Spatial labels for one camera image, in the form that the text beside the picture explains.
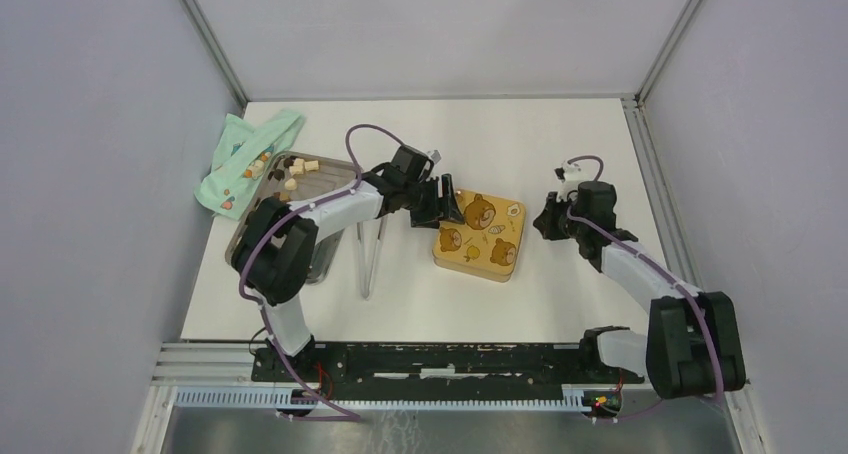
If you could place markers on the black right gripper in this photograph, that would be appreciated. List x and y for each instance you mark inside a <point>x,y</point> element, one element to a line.
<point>544,222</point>

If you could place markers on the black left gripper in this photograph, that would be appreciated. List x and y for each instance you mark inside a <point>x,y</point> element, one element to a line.
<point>447,204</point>

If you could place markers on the silver box lid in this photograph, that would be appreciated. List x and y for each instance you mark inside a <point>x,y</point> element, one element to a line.
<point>487,243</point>

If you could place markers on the metal serving tongs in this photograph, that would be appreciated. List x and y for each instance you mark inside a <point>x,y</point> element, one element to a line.
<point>368,256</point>

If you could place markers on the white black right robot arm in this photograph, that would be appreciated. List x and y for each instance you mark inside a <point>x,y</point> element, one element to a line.
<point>692,345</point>

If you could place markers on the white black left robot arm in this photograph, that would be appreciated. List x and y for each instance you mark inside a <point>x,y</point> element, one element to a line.
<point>273,256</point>

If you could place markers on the metal chocolate tray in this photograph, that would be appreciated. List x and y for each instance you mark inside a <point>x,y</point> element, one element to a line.
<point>292,176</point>

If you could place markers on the green patterned cloth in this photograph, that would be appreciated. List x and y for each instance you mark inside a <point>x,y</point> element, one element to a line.
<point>241,158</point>

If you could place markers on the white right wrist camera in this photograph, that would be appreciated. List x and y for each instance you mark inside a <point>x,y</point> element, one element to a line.
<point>571,173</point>

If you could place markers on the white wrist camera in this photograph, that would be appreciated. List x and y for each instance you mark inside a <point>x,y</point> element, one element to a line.
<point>571,173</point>
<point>434,156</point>

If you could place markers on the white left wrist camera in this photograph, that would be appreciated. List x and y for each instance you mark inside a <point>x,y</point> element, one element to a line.
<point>434,156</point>

